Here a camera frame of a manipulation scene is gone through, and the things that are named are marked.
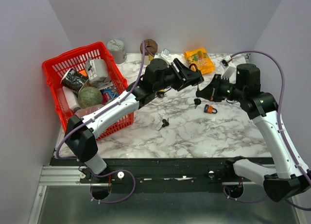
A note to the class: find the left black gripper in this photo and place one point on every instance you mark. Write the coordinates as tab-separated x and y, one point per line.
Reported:
181	82

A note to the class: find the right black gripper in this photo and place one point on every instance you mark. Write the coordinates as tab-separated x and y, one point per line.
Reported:
211	91

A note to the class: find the orange padlock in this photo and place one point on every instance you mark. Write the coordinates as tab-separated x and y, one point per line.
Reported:
210	109

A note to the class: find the black head key pair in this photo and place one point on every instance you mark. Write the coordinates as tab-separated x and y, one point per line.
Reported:
197	102

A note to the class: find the black key bunch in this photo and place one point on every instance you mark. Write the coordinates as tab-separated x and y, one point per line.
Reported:
165	123

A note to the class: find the black padlock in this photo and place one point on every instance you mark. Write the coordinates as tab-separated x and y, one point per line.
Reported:
193	67

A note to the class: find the yellow padlock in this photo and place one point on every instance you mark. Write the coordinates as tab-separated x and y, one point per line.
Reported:
161	94

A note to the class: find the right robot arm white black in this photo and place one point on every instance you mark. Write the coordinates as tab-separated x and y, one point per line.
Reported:
291	175

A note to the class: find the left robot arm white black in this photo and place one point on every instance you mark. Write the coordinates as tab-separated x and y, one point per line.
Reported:
81	133

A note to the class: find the orange snack bag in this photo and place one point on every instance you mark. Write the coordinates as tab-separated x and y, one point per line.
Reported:
201	59

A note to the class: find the brown lidded white jar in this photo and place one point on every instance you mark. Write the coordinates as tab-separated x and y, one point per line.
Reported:
151	49

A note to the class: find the grey marbled cylinder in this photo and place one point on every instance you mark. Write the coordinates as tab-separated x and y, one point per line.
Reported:
116	48

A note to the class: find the blue snack packet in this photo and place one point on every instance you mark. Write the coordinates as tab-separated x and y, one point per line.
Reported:
109	94

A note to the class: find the grey white carton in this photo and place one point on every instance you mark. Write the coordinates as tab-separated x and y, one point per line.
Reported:
97	72

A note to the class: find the green melon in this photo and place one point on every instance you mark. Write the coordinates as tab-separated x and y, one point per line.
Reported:
89	96

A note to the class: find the clear plastic bottle blue label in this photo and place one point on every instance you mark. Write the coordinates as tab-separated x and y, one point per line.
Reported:
88	110

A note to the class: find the black patterned cup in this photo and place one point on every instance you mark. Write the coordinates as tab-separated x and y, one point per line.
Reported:
74	80

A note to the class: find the red plastic basket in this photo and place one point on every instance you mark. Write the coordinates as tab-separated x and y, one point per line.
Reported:
56	68

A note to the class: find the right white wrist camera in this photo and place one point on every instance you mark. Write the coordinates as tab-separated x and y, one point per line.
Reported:
228	66

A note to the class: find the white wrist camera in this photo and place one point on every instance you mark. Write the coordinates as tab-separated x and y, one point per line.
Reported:
228	66
164	55

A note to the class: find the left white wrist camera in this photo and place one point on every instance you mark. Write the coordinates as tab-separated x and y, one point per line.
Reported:
164	55

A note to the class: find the black mounting rail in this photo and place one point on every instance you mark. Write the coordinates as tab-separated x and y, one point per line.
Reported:
164	175

